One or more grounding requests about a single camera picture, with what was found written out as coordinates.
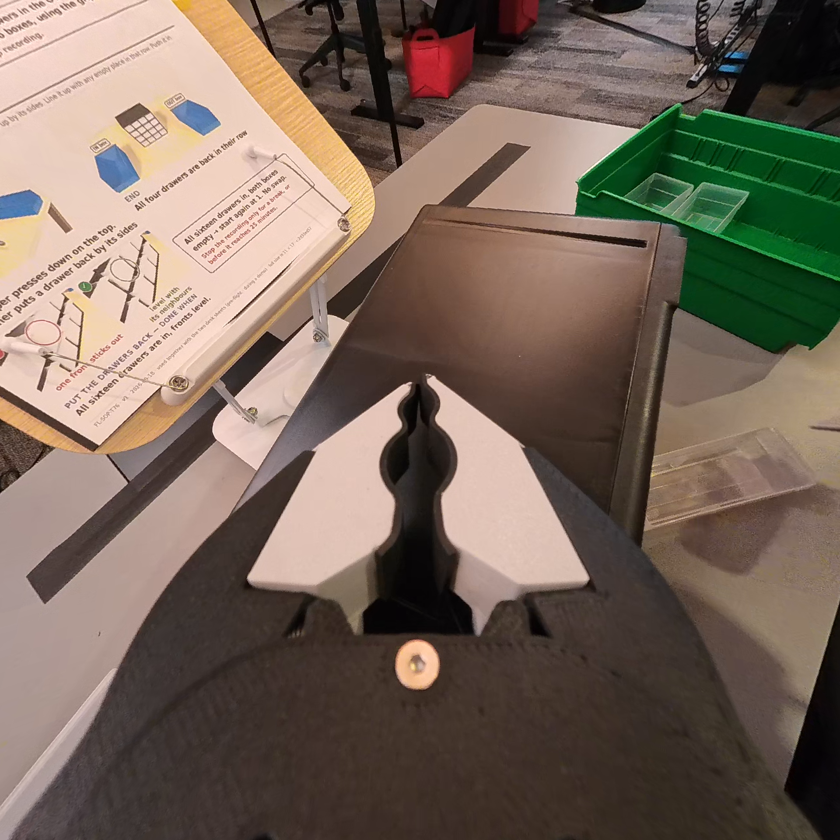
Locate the black office chair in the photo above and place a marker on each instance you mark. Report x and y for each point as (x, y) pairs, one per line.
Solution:
(334, 39)

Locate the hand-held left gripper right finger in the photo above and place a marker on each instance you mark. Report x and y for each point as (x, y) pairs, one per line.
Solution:
(512, 525)

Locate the green plastic bin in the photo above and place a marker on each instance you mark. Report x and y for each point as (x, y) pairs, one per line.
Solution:
(774, 289)

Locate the black table leg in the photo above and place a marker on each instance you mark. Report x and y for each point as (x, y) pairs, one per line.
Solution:
(377, 65)

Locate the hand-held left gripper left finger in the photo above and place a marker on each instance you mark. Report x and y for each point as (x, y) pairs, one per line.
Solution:
(315, 525)

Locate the black desk leg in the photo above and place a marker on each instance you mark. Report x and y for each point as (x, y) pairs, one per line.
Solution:
(758, 59)

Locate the clear plastic drawer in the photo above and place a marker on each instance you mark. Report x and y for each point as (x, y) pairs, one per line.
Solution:
(656, 192)
(712, 208)
(728, 476)

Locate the wooden document stand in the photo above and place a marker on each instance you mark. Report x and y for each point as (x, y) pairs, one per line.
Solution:
(341, 170)

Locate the black drawer cabinet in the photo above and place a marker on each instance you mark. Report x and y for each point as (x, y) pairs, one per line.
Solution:
(525, 328)

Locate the large clipped instruction sheet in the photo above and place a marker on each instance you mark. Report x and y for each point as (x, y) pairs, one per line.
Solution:
(131, 216)

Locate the large clear storage box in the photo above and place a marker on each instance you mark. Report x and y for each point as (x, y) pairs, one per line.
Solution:
(39, 754)

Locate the red bag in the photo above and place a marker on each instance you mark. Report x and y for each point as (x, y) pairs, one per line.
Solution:
(439, 65)
(517, 16)

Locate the person's black clothing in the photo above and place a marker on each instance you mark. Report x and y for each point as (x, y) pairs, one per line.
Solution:
(817, 754)

